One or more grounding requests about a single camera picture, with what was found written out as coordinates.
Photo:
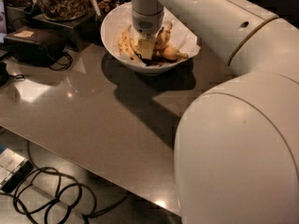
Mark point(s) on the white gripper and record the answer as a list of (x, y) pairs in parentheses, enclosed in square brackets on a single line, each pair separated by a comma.
[(147, 23)]

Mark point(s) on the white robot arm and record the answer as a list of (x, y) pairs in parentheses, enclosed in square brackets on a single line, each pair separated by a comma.
[(236, 150)]

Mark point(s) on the dark overripe banana bottom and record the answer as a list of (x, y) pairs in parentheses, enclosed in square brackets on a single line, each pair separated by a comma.
[(152, 60)]

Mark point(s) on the yellow banana right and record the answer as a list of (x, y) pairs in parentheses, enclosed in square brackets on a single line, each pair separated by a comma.
[(173, 54)]

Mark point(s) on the spotted banana left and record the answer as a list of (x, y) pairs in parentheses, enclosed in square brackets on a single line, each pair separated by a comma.
[(128, 46)]

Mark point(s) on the white paper bowl liner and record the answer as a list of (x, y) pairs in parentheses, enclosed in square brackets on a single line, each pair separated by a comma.
[(119, 18)]

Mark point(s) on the white ceramic bowl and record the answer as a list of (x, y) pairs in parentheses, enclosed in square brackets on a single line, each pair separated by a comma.
[(148, 70)]

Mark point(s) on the dark jar stand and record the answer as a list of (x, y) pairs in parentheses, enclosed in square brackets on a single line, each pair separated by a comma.
[(78, 34)]

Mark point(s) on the black box device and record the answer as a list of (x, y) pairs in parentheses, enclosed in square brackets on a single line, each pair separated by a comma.
[(37, 47)]

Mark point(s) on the black object left edge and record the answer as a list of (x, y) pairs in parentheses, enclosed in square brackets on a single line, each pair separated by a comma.
[(5, 76)]

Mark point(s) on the silver power box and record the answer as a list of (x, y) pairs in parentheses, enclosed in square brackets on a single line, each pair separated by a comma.
[(13, 169)]

